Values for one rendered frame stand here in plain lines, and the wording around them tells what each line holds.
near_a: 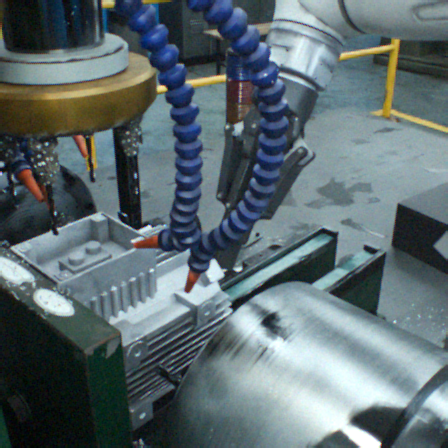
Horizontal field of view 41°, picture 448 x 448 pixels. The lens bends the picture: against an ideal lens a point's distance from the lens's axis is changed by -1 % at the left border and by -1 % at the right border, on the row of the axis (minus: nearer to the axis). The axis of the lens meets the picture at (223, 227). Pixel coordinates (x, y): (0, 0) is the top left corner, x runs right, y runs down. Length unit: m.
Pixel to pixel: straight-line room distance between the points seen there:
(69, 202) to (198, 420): 0.49
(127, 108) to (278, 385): 0.26
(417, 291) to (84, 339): 0.83
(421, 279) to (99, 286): 0.79
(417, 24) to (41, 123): 0.36
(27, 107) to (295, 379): 0.30
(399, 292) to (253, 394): 0.78
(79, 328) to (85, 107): 0.19
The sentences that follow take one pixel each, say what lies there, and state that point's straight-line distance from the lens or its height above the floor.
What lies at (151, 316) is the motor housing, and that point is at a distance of 0.68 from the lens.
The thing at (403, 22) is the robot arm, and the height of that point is 1.37.
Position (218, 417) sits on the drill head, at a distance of 0.49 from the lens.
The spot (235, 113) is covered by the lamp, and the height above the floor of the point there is 1.10.
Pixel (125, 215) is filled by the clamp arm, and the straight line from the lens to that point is 0.86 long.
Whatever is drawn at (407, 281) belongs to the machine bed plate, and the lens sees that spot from 1.27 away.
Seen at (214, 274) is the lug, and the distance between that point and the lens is 0.72.
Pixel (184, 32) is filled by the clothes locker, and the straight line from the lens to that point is 6.14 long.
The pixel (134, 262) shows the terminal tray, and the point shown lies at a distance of 0.65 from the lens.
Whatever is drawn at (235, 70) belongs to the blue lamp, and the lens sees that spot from 1.19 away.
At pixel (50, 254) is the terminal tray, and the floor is 1.12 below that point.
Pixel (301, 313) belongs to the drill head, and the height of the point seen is 1.16.
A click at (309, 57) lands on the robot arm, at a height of 1.32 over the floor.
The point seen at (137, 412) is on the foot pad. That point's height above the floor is 0.98.
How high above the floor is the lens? 1.47
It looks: 28 degrees down
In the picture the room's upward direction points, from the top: straight up
